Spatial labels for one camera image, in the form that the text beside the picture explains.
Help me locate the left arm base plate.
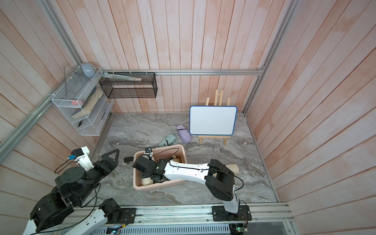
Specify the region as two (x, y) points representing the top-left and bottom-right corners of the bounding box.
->
(108, 208), (137, 225)

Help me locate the grey round speaker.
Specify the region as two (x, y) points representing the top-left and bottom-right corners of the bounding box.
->
(81, 62), (97, 79)

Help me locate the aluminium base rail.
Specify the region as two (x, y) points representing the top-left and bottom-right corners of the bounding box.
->
(89, 202), (300, 235)

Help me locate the white wire shelf rack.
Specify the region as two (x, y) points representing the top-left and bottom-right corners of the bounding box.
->
(52, 66), (114, 136)

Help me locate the whiteboard blue frame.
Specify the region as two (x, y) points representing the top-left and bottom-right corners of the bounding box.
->
(189, 106), (238, 136)

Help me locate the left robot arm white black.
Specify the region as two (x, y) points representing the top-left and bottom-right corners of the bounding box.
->
(23, 147), (120, 235)

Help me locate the beige striped umbrella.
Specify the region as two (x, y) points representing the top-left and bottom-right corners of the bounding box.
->
(213, 164), (240, 176)

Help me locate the pink plastic storage box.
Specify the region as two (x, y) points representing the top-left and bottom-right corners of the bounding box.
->
(133, 145), (188, 191)

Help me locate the book on wire shelf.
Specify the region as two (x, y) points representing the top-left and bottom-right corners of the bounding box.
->
(71, 87), (103, 119)

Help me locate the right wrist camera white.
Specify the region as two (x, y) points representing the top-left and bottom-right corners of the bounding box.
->
(145, 147), (153, 160)

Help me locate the green umbrella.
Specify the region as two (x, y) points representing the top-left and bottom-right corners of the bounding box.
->
(158, 133), (176, 147)

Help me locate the beige umbrella black band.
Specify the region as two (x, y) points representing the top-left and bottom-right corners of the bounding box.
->
(142, 177), (154, 186)

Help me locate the black mesh wall basket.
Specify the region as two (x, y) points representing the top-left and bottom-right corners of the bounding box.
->
(99, 72), (158, 99)

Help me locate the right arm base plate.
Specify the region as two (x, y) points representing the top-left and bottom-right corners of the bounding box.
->
(211, 205), (252, 222)

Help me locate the pink item on shelf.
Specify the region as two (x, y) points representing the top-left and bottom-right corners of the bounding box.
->
(71, 100), (83, 106)

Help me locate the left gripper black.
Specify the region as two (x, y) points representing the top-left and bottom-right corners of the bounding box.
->
(74, 149), (121, 203)

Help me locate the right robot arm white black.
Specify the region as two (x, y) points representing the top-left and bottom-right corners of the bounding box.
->
(133, 156), (240, 214)

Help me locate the purple folded umbrella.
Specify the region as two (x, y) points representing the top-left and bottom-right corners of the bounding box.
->
(176, 125), (192, 143)

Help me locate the green flat item on basket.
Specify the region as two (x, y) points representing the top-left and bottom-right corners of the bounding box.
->
(102, 72), (142, 82)

